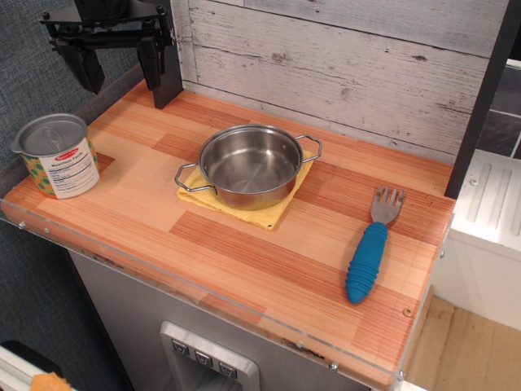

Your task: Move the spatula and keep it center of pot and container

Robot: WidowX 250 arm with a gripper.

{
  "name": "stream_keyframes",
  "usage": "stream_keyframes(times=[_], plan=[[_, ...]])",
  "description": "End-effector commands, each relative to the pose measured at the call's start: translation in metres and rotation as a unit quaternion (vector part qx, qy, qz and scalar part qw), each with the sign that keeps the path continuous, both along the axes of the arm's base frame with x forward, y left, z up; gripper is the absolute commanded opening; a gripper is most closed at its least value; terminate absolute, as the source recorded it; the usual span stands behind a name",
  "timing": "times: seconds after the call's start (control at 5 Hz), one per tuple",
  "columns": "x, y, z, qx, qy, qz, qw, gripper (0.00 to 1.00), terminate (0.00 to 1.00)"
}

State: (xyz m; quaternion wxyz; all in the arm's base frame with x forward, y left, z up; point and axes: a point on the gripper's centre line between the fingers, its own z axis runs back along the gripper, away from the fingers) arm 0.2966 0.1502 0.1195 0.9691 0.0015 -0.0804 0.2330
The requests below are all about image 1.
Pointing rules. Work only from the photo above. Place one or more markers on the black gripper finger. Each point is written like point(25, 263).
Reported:
point(151, 59)
point(84, 65)

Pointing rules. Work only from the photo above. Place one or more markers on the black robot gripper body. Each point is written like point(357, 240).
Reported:
point(109, 24)

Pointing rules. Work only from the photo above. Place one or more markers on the blue handled metal fork spatula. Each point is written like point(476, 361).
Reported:
point(364, 267)

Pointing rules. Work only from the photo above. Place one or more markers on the toy food can container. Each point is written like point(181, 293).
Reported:
point(59, 155)

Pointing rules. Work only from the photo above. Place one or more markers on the stainless steel pot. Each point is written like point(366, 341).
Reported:
point(249, 167)

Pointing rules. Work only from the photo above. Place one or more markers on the yellow folded cloth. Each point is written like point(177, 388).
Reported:
point(266, 218)

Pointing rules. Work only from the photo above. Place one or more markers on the clear acrylic edge guard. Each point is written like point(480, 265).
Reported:
point(286, 284)

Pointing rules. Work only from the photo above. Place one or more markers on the grey toy fridge cabinet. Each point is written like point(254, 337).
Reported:
point(133, 312)

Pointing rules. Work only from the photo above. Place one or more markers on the silver dispenser button panel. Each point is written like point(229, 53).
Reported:
point(207, 360)

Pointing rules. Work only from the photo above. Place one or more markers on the orange sponge piece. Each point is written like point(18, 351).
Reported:
point(49, 382)

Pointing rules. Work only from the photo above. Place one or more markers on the white toy sink unit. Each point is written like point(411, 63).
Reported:
point(478, 268)

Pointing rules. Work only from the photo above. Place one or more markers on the white frame bottom left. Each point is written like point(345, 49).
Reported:
point(16, 373)

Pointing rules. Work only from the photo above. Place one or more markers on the dark right shelf post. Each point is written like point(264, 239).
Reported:
point(500, 54)

